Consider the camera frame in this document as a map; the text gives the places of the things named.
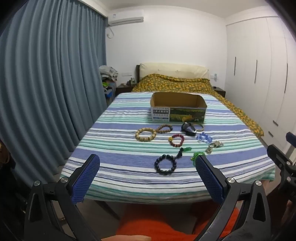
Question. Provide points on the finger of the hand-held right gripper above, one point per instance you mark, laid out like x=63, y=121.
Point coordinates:
x=285, y=162
x=291, y=138

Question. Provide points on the gold woven bangle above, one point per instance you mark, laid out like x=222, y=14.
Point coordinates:
x=201, y=128

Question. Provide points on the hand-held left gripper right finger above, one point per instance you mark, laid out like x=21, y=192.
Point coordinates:
x=208, y=178

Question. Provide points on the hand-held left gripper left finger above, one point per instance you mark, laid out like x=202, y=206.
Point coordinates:
x=87, y=176

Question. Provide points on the cream pillow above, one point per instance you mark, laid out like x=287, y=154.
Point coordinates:
x=173, y=69

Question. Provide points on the black wristwatch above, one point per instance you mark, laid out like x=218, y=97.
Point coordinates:
x=188, y=131

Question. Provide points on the person's orange pants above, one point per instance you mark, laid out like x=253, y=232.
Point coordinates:
x=157, y=224

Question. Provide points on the pile of clothes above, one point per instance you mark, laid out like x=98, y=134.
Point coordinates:
x=108, y=73

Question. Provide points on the blue-grey curtain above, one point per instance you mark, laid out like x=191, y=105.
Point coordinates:
x=50, y=81

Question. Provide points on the printed cardboard box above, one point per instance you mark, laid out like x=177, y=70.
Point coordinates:
x=178, y=114

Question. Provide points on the striped bed sheet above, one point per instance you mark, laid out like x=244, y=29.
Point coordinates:
x=120, y=157

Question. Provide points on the white wardrobe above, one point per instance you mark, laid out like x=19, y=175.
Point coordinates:
x=259, y=69

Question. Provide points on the dark wooden nightstand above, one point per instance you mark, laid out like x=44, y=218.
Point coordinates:
x=123, y=89
x=219, y=91

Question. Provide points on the white air conditioner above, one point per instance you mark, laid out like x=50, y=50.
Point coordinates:
x=126, y=17

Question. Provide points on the dark wooden headboard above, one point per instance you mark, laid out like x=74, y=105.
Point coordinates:
x=138, y=74

